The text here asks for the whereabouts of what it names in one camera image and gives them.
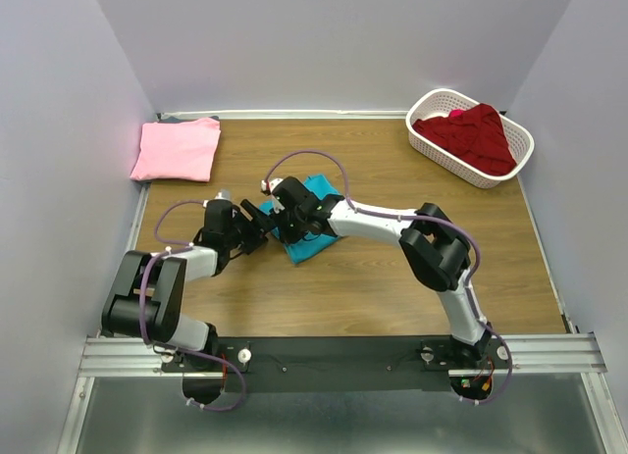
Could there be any white plastic laundry basket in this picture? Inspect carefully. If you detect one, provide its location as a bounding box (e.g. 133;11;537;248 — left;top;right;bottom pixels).
405;88;535;189

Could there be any aluminium table frame rail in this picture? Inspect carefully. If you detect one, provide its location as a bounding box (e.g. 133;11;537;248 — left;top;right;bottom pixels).
78;333;607;378

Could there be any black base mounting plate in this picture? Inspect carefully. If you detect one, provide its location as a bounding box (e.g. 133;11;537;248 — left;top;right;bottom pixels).
161;333;511;394

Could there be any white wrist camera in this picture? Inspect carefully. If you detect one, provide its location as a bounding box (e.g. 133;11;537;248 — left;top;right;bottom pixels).
203;189;232;208
259;177;285;216

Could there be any teal t-shirt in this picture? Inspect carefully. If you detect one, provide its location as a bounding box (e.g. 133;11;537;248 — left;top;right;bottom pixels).
271;175;343;264

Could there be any dark folded t-shirt underneath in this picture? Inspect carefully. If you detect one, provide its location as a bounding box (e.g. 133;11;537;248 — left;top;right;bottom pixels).
158;116;220;125

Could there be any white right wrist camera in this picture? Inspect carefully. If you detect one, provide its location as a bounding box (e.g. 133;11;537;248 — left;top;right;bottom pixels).
259;177;285;216

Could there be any dark red t-shirt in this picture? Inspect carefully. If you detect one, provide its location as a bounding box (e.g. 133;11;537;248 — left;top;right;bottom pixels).
412;104;516;177

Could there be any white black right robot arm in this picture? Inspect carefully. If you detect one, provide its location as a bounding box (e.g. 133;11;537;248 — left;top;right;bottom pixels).
262;177;491;368

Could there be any magenta garment in basket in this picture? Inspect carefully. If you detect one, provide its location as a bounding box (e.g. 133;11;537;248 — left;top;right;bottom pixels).
448;109;465;119

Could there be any folded pink t-shirt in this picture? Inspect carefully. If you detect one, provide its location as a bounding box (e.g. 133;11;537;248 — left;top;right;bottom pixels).
131;118;221;182

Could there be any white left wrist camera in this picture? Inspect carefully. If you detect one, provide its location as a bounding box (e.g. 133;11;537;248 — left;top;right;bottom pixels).
203;189;232;208

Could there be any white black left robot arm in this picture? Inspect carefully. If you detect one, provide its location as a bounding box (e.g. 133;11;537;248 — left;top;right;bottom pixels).
101;197;274;371

